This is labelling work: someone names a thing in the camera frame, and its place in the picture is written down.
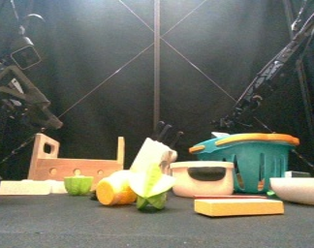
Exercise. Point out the green white toy corn husk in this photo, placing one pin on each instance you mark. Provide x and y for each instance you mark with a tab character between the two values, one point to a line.
152	187

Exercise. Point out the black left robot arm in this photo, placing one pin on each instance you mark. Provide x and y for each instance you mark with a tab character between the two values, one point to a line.
5	19

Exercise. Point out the vertical metal frame pole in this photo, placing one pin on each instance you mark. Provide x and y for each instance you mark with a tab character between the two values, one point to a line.
156	64

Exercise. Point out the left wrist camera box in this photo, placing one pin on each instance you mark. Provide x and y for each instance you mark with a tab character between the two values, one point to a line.
27	56

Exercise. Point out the wooden dish rack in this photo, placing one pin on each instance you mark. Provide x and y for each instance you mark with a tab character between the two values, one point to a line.
69	168

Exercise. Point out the thin red flat piece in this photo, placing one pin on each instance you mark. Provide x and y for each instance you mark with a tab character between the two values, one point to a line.
229	196

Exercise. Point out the green toy bell pepper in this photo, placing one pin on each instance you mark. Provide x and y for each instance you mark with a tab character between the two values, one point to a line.
79	185

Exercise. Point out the white item in basket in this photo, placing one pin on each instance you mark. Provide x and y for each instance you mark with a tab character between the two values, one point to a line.
219	134

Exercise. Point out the small dark box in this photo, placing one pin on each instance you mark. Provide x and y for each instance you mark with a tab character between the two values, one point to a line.
298	174

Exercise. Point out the white toy rice block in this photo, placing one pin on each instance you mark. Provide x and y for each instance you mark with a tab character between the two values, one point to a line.
24	188

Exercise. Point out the orange fruit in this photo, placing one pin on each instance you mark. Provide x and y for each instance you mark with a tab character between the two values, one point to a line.
112	192

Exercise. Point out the white knife block with knives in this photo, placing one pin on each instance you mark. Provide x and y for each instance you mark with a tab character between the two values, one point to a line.
152	153

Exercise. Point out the white bowl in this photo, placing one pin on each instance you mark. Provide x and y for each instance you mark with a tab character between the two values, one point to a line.
300	190

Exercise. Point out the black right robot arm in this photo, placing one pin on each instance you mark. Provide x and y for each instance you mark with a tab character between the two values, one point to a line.
278	63

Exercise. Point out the yellow wooden block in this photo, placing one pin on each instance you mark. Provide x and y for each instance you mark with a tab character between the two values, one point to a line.
239	207

